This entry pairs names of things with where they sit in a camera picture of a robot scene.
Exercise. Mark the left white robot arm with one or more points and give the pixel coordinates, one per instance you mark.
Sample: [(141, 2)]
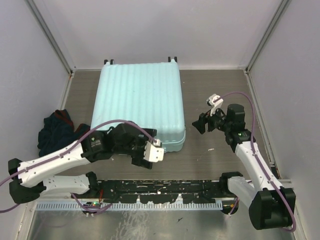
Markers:
[(32, 179)]

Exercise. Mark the navy garment with red trim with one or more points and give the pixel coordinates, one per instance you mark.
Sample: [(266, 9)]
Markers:
[(58, 132)]

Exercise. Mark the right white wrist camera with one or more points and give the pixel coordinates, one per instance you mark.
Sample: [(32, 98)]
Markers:
[(215, 102)]

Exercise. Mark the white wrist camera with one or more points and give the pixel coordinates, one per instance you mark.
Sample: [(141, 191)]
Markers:
[(215, 102), (153, 152)]

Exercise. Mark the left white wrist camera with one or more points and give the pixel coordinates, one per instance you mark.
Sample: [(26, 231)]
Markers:
[(153, 152)]

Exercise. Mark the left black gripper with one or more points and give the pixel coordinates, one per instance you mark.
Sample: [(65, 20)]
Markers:
[(138, 158)]

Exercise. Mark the white slotted cable duct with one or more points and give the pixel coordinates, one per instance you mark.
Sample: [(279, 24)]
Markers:
[(176, 206)]

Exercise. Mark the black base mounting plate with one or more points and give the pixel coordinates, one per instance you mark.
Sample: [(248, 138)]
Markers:
[(157, 191)]

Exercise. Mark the mint green suitcase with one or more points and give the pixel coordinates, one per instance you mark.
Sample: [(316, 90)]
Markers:
[(148, 94)]

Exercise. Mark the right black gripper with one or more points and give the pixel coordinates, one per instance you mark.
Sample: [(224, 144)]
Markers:
[(203, 119)]

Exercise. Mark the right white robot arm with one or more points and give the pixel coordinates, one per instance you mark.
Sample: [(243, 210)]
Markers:
[(270, 204)]

